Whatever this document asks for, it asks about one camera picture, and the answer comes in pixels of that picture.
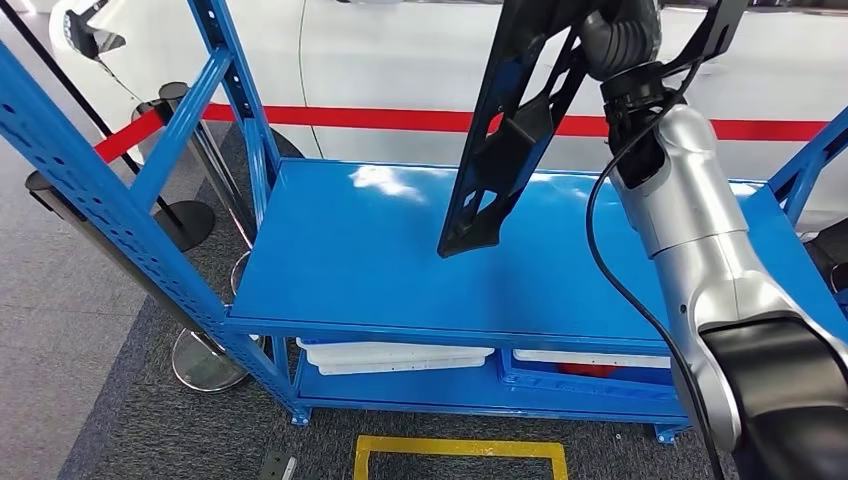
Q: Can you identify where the white car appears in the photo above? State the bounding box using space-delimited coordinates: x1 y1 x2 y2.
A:
49 0 848 233

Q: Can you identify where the red part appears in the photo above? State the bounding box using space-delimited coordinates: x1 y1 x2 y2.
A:
556 362 617 379

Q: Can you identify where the black camera cable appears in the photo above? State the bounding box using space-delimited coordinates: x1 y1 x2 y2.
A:
586 59 728 480

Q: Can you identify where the black pole stand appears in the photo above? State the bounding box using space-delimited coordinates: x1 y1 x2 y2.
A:
0 3 217 253

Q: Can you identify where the black plastic plate frame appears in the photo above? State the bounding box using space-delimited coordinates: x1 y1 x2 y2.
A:
437 0 601 258

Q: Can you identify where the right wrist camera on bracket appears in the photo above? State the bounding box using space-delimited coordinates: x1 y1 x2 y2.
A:
662 0 750 74

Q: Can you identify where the blue metal shelf rack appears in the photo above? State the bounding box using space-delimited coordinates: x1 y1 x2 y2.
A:
0 0 848 445

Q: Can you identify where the red barrier belt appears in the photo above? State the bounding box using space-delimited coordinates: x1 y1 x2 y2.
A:
92 102 829 165

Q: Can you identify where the yellow floor tape square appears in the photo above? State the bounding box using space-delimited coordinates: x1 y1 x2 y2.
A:
352 435 570 480

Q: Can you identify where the chrome stanchion post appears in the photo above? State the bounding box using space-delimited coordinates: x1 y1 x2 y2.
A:
135 81 260 296
25 170 266 394

